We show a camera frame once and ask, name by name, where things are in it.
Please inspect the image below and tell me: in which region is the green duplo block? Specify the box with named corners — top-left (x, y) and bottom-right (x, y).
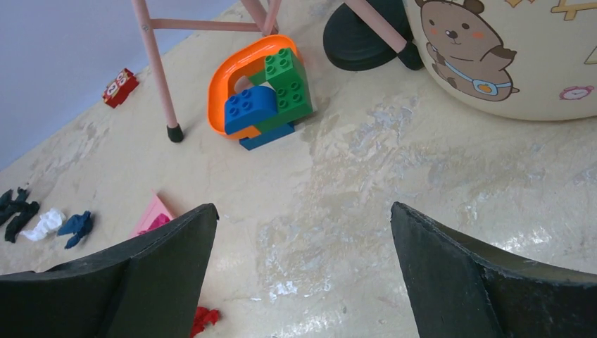
top-left (255, 48), bottom-right (315, 134)

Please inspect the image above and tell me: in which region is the blue paper scrap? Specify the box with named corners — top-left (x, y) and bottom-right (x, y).
top-left (56, 211), bottom-right (94, 249)

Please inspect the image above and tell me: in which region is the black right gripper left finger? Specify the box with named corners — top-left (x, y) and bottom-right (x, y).
top-left (1, 204), bottom-right (219, 337)

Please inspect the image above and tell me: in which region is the cream cartoon bucket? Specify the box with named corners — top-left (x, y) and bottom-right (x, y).
top-left (404, 0), bottom-right (596, 121)

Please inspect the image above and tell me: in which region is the magenta paper scrap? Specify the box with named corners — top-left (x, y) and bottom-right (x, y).
top-left (137, 213), bottom-right (170, 234)

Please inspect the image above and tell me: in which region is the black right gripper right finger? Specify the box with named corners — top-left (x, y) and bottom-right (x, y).
top-left (391, 202), bottom-right (596, 337)

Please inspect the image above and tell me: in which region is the blue duplo block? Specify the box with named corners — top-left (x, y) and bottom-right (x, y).
top-left (225, 86), bottom-right (295, 151)

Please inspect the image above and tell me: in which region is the pink music stand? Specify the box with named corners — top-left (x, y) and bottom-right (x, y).
top-left (130, 0), bottom-right (409, 143)

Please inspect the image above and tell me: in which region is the orange plastic ring toy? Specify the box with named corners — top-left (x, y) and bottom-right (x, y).
top-left (206, 35), bottom-right (304, 139)

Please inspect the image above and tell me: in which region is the white paper scrap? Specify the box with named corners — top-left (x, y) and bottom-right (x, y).
top-left (20, 208), bottom-right (66, 242)

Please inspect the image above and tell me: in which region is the black microphone stand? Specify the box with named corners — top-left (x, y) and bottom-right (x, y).
top-left (323, 0), bottom-right (424, 71)

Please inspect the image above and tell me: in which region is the red paper scrap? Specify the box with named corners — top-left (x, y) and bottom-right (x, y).
top-left (190, 306), bottom-right (220, 338)

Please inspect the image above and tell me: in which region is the pink dustpan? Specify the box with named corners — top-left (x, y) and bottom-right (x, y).
top-left (130, 191), bottom-right (175, 238)

